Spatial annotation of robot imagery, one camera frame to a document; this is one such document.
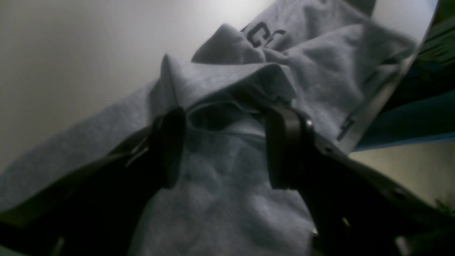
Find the grey T-shirt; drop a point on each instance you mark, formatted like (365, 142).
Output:
(326, 58)

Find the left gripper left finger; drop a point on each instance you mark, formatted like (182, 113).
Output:
(95, 210)

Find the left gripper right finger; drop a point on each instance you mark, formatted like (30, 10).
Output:
(356, 210)

